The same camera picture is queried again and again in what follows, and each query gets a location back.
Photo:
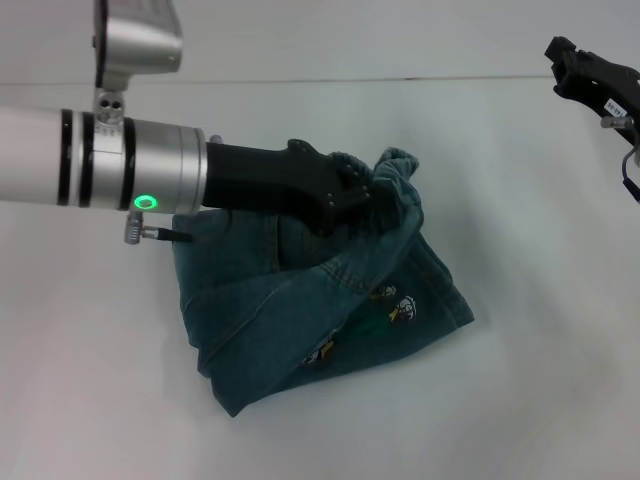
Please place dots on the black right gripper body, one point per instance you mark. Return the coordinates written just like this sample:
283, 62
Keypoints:
607, 85

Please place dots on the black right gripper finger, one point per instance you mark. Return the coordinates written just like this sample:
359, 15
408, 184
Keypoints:
560, 50

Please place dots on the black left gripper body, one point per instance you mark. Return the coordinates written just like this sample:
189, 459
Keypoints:
280, 180

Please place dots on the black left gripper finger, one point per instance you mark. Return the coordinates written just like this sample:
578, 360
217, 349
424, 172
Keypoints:
385, 197

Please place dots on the blue denim shorts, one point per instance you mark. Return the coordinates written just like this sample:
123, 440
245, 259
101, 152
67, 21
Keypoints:
325, 320

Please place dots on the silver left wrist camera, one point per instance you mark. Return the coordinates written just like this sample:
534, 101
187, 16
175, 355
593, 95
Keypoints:
137, 45

